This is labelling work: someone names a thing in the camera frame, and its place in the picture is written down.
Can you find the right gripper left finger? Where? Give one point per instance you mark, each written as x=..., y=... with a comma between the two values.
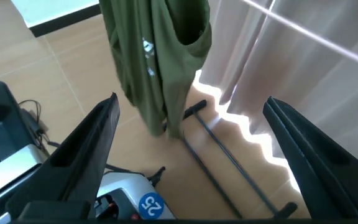
x=57, y=186

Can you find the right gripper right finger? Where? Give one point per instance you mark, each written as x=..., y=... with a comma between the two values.
x=337, y=186

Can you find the green long-sleeved shirt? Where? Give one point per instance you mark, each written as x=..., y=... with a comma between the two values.
x=154, y=93

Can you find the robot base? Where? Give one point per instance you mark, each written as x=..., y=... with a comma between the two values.
x=5, y=171

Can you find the black clothes rack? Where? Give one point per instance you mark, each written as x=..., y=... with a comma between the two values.
x=196, y=108

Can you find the beige curtain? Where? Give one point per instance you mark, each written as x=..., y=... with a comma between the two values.
x=306, y=77

